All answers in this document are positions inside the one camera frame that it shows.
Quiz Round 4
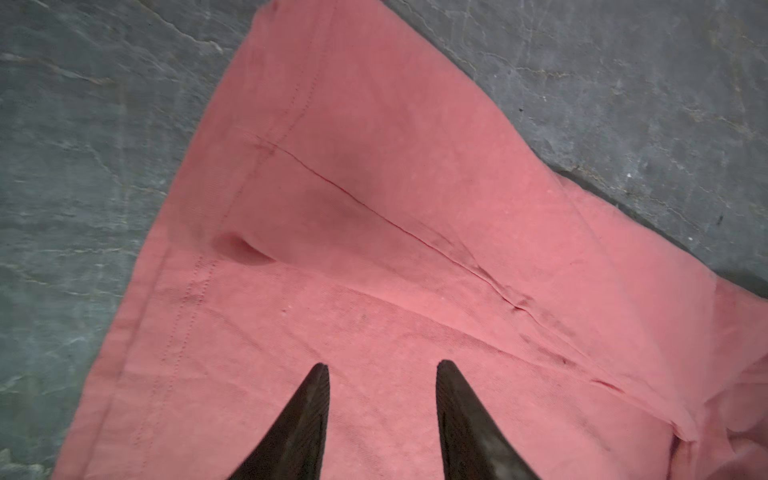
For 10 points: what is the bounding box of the pink t shirt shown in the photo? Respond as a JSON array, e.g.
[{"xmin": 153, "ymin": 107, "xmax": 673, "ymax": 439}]
[{"xmin": 53, "ymin": 1, "xmax": 767, "ymax": 479}]

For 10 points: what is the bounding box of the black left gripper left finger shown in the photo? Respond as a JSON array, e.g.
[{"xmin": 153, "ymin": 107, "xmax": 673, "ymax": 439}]
[{"xmin": 229, "ymin": 363, "xmax": 330, "ymax": 480}]

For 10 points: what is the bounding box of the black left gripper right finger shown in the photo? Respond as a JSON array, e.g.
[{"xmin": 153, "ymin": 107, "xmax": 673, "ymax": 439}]
[{"xmin": 436, "ymin": 360, "xmax": 539, "ymax": 480}]

